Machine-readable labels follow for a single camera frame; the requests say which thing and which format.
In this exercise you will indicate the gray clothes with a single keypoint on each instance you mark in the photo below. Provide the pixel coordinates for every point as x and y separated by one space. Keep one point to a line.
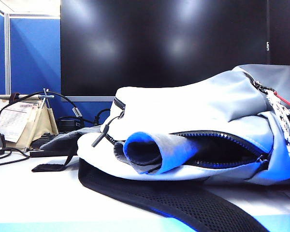
174 145

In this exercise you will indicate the light gray backpack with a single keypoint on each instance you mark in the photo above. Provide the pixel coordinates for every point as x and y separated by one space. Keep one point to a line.
183 108

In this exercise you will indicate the gray zipper pull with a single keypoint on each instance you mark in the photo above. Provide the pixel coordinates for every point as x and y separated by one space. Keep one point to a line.
99 137

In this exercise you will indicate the large black computer monitor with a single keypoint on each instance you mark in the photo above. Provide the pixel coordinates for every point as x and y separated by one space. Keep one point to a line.
147 48

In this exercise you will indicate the black docking box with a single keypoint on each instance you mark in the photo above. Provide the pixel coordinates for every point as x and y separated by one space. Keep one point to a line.
67 124

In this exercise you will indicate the beige canvas desk stand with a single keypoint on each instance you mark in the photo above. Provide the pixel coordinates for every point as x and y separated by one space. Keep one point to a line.
42 120

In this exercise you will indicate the black keyboard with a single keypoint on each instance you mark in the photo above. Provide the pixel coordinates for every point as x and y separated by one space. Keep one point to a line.
42 141

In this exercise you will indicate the white paper calendar sheet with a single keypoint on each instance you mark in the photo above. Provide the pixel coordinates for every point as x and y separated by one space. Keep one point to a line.
14 120

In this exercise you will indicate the black white patterned ribbon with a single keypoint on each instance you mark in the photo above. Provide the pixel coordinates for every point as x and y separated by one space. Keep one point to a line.
284 116

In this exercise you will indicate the black monitor without logo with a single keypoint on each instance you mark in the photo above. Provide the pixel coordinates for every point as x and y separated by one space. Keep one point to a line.
285 29

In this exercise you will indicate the aluminium partition frame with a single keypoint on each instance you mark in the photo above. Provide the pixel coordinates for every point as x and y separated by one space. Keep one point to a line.
7 48

